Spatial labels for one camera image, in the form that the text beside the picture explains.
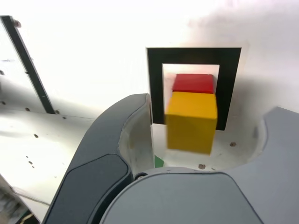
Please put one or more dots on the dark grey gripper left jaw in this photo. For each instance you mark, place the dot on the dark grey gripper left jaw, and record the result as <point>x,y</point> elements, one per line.
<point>98,163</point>

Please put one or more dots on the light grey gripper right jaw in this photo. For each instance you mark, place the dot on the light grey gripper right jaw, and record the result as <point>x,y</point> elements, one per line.
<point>187,200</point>

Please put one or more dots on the green cube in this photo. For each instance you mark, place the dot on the green cube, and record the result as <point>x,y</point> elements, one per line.
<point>159,163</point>

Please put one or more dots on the yellow cube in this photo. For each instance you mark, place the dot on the yellow cube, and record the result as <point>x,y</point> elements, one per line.
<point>190,123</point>

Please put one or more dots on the red cube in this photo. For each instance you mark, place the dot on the red cube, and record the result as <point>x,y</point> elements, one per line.
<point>194,82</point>

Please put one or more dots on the black tape square outline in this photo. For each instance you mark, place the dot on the black tape square outline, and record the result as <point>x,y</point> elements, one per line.
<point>229,81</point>

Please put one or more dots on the black tape strip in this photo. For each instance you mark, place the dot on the black tape strip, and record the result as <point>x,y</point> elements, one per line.
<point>25,65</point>

